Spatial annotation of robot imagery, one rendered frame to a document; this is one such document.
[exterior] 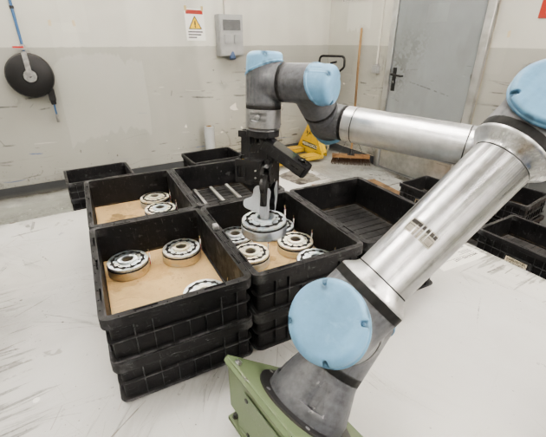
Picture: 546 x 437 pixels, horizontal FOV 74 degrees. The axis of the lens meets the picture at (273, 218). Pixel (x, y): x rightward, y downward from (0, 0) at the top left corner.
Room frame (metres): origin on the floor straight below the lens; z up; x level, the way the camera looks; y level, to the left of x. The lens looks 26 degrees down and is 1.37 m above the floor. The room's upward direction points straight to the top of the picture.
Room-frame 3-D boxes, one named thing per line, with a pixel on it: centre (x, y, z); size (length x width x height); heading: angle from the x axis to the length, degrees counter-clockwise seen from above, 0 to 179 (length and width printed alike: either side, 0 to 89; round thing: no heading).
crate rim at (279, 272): (0.86, 0.00, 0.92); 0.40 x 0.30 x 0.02; 27
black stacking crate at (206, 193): (1.22, 0.18, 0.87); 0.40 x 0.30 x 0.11; 27
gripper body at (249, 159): (0.78, 0.03, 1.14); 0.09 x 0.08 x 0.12; 72
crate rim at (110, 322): (0.73, 0.26, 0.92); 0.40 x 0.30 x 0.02; 27
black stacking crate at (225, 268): (0.73, 0.26, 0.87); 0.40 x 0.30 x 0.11; 27
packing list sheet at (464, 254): (1.16, -0.58, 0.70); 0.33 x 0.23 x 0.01; 31
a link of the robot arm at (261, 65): (0.79, 0.02, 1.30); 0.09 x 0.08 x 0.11; 60
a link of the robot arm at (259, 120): (0.78, 0.02, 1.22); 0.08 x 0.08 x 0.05
